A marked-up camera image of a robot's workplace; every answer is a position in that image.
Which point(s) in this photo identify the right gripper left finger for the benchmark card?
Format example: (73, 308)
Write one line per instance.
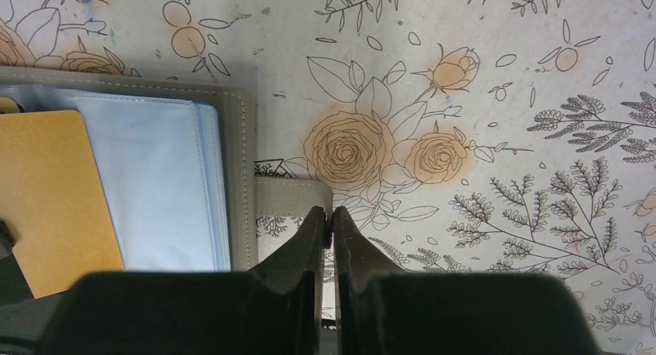
(273, 308)

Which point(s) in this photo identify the beige card holder wallet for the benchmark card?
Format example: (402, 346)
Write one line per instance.
(176, 162)

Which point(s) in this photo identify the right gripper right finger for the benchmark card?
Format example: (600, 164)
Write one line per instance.
(387, 310)

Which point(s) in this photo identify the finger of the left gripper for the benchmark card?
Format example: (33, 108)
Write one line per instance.
(7, 240)

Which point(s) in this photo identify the floral patterned table mat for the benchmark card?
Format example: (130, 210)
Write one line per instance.
(462, 135)

